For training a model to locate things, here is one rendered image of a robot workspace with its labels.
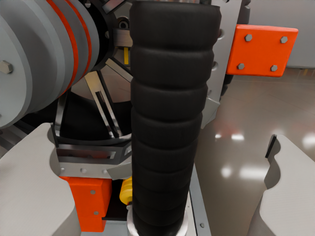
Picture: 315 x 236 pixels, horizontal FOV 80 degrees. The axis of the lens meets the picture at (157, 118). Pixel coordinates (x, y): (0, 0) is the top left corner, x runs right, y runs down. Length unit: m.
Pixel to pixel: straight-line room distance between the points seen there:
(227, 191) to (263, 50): 1.03
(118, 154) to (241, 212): 0.89
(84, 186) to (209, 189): 0.90
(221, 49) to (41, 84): 0.23
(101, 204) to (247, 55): 0.41
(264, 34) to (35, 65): 0.28
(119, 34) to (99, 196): 0.34
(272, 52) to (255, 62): 0.03
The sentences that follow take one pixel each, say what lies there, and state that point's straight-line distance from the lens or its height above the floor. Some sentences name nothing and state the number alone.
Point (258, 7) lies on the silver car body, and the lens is 0.79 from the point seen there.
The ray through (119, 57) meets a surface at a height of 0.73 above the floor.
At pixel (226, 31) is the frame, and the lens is 0.31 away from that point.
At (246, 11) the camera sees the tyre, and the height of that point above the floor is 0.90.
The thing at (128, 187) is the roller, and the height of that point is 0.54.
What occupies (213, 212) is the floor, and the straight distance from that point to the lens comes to 1.14.
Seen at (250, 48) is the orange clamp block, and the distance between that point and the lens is 0.32.
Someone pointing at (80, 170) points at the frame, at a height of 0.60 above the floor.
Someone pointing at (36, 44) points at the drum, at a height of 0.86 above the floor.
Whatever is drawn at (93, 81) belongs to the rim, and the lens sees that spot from 0.44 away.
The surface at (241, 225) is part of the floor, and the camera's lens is 1.15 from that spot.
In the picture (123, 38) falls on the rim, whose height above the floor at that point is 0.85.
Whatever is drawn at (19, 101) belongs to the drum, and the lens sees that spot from 0.20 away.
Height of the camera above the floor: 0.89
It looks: 28 degrees down
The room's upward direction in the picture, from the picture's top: 3 degrees clockwise
